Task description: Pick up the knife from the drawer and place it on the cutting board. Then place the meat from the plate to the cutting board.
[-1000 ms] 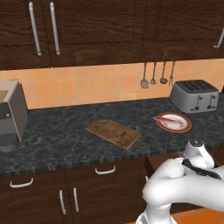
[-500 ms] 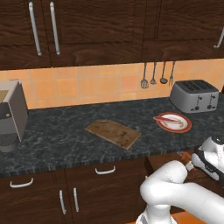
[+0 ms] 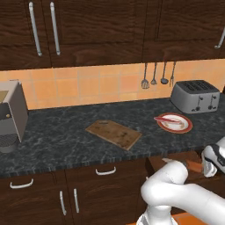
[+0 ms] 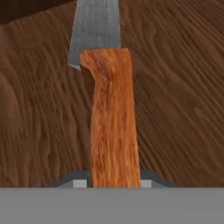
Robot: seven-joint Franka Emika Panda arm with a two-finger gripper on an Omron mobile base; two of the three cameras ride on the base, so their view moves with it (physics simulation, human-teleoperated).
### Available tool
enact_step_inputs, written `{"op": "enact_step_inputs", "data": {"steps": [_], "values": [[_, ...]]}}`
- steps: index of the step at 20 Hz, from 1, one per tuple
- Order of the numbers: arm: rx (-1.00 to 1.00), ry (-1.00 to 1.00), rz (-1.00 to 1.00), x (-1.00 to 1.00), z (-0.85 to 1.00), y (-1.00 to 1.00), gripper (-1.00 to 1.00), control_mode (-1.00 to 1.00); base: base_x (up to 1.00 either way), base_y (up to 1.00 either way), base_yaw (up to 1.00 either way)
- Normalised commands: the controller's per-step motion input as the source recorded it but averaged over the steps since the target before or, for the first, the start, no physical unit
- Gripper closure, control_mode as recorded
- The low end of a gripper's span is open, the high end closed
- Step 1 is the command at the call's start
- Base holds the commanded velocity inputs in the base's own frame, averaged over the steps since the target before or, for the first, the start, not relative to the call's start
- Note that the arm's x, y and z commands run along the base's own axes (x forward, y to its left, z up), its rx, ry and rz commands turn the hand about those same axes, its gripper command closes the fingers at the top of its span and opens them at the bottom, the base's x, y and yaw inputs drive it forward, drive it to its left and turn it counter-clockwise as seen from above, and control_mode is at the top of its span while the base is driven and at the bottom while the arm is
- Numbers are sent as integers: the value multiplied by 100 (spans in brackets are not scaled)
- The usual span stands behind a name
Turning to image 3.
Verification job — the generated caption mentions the dark wood wall cupboard door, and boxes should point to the dark wood wall cupboard door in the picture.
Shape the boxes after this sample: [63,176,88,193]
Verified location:
[142,0,225,63]
[0,0,53,71]
[40,0,145,69]

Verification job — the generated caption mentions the red-rimmed white plate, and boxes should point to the red-rimmed white plate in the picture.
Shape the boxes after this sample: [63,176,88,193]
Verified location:
[156,112,193,134]

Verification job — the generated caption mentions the dark wood base cupboard door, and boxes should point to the dark wood base cupboard door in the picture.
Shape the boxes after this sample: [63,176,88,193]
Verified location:
[0,184,71,225]
[66,177,148,225]

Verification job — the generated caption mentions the pink meat slice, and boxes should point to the pink meat slice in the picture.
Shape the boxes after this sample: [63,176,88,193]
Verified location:
[154,115,185,130]

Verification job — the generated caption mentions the curved silver drawer handle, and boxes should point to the curved silver drawer handle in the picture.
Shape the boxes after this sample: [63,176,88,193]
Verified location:
[95,166,118,177]
[9,178,35,190]

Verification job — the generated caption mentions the hanging slotted spatula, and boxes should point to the hanging slotted spatula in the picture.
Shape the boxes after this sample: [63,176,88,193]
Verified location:
[141,62,150,90]

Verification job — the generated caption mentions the short silver cupboard handle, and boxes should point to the short silver cupboard handle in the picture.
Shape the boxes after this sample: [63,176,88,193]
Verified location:
[72,187,81,214]
[59,190,68,216]

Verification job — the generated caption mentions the grey four-slot toaster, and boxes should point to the grey four-slot toaster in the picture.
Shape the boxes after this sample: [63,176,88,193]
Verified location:
[170,79,221,115]

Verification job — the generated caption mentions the wooden cutting board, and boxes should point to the wooden cutting board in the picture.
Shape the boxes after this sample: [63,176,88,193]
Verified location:
[84,120,143,151]

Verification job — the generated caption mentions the hanging metal fork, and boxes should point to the hanging metal fork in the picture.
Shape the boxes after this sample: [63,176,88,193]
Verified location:
[169,61,177,88]

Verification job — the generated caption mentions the long silver cupboard handle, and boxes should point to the long silver cupboard handle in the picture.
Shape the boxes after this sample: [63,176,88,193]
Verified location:
[28,1,43,57]
[214,27,225,50]
[49,1,62,56]

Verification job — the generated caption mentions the hanging small metal spatula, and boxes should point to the hanging small metal spatula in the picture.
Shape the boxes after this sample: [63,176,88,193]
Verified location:
[150,62,158,86]

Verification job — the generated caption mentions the hanging metal ladle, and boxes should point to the hanging metal ladle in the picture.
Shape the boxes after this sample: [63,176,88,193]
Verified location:
[160,61,170,85]

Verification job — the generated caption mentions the dark wood drawer front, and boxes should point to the dark wood drawer front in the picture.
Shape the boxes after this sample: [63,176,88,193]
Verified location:
[64,157,149,190]
[0,171,57,192]

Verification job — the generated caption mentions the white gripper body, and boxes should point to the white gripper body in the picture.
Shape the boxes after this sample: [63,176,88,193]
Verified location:
[201,156,220,178]

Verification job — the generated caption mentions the orange-handled knife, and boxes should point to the orange-handled knife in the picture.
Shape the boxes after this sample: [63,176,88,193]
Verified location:
[162,157,204,174]

